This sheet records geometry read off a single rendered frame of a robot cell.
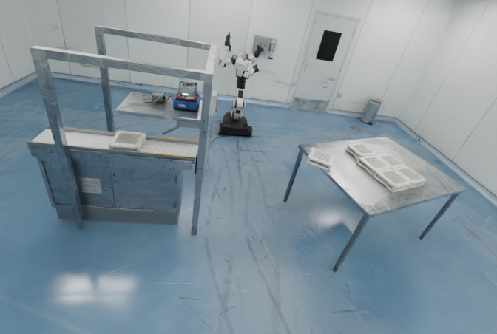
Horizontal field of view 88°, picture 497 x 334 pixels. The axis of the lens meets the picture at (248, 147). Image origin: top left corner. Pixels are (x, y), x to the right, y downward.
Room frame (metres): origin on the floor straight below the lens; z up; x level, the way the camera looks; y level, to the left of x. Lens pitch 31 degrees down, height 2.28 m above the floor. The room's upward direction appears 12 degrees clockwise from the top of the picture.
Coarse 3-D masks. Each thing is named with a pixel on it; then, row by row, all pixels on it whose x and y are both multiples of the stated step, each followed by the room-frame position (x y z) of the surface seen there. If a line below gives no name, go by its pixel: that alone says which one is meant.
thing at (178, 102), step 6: (198, 96) 2.05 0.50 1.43; (174, 102) 1.87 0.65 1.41; (180, 102) 1.88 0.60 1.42; (186, 102) 1.89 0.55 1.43; (192, 102) 1.91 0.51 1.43; (198, 102) 1.93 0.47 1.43; (180, 108) 1.88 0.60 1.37; (186, 108) 1.89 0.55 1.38; (192, 108) 1.90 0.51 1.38; (198, 108) 1.93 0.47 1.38
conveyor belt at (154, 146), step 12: (48, 132) 1.81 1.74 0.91; (72, 132) 1.88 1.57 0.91; (72, 144) 1.72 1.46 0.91; (84, 144) 1.75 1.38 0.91; (96, 144) 1.78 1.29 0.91; (144, 144) 1.93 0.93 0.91; (156, 144) 1.97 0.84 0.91; (168, 144) 2.00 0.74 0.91; (180, 144) 2.05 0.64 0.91; (192, 144) 2.09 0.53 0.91; (192, 156) 1.90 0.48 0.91
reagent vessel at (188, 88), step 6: (180, 78) 1.92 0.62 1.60; (186, 78) 1.91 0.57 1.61; (180, 84) 1.92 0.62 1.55; (186, 84) 1.91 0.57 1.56; (192, 84) 1.93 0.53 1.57; (180, 90) 1.92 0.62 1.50; (186, 90) 1.91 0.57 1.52; (192, 90) 1.93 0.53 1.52; (180, 96) 1.92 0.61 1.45; (186, 96) 1.91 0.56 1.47; (192, 96) 1.94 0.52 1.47
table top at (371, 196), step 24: (312, 144) 2.68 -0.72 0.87; (336, 144) 2.80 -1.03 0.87; (384, 144) 3.08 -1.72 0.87; (336, 168) 2.25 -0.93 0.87; (360, 168) 2.35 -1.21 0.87; (432, 168) 2.68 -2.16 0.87; (360, 192) 1.94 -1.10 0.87; (384, 192) 2.01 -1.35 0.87; (408, 192) 2.10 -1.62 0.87; (432, 192) 2.18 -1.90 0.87; (456, 192) 2.30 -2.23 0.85
